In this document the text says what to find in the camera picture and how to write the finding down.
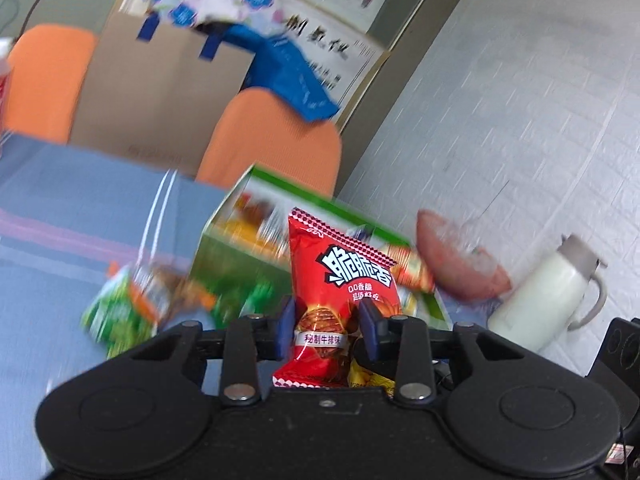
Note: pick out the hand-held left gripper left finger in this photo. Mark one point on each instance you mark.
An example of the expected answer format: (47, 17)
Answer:
(286, 327)

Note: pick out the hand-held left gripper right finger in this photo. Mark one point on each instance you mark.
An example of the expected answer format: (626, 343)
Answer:
(367, 325)

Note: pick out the small yellow snack packet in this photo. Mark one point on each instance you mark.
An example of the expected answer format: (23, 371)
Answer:
(365, 381)

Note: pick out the green cardboard box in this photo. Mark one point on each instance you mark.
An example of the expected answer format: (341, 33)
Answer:
(225, 260)

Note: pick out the orange red snack packet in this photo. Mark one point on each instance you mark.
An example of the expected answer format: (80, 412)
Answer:
(410, 267)

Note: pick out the pink plastic bowl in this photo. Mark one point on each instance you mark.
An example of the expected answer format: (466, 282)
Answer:
(450, 270)

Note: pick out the white thermos jug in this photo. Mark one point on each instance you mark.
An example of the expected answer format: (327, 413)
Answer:
(535, 295)

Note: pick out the brown orange snack packet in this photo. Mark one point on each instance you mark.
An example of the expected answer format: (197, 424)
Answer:
(175, 292)

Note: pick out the large green snack packet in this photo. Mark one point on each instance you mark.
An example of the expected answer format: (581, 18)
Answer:
(115, 315)

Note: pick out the orange chair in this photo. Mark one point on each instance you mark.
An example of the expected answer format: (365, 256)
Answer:
(270, 140)
(45, 80)

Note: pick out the blue plastic bag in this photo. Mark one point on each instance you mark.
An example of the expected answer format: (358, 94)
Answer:
(290, 75)

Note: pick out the framed calligraphy sign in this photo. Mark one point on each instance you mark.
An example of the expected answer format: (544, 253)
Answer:
(330, 55)

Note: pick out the red carton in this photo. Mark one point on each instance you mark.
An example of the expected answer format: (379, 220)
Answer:
(2, 105)

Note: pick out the plastic bottle white cap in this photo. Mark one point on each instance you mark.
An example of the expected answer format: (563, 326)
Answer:
(4, 60)

